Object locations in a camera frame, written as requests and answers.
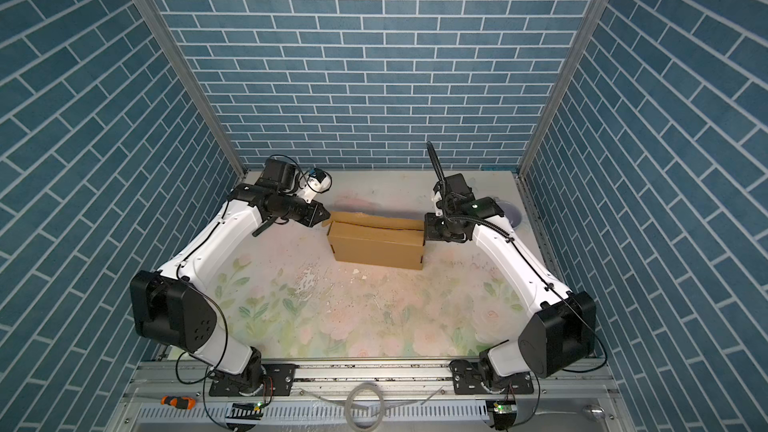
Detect brown cardboard box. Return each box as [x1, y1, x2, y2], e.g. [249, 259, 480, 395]
[327, 212, 425, 270]

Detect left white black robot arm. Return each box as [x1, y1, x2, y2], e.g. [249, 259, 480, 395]
[129, 154, 333, 396]

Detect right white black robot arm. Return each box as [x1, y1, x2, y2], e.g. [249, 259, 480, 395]
[424, 171, 598, 392]

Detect orange black screwdriver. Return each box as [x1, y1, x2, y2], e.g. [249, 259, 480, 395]
[161, 396, 196, 410]

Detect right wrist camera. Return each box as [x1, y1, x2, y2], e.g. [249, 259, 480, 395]
[431, 191, 444, 217]

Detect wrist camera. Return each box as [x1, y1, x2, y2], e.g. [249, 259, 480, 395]
[431, 191, 444, 217]
[297, 168, 333, 203]

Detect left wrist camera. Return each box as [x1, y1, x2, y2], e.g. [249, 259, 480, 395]
[297, 168, 333, 203]

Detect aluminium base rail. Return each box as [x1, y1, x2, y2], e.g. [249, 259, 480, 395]
[107, 358, 633, 431]

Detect coiled grey cable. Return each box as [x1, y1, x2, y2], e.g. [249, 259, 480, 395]
[299, 382, 445, 432]

